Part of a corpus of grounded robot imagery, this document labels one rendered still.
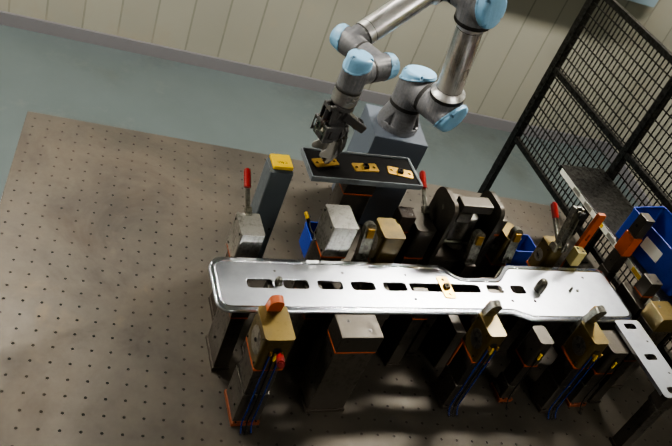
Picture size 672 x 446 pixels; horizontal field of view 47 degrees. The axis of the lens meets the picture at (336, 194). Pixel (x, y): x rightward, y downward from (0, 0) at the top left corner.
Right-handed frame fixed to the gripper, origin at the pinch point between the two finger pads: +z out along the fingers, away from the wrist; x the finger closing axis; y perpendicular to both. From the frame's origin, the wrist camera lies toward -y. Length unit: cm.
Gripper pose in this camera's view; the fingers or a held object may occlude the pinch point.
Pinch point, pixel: (327, 157)
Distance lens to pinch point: 225.5
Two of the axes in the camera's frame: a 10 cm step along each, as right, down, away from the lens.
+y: -8.2, 1.0, -5.7
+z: -3.1, 7.5, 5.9
